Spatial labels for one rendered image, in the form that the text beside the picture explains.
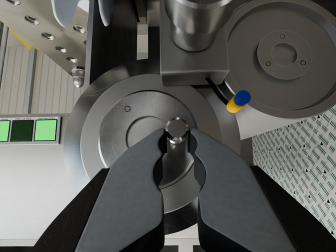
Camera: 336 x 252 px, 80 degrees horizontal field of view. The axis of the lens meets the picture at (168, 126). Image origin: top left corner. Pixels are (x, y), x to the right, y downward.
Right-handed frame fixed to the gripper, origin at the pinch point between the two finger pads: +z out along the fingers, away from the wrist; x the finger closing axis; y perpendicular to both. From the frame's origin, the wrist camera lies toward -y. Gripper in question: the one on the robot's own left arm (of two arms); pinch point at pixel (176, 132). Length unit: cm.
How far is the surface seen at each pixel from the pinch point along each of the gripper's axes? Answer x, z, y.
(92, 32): -7.9, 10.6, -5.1
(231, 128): 4.6, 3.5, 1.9
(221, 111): 3.9, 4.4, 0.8
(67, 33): -19.3, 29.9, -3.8
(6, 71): -177, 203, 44
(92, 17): -8.0, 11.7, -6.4
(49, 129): -31.0, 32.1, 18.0
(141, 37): -31, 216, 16
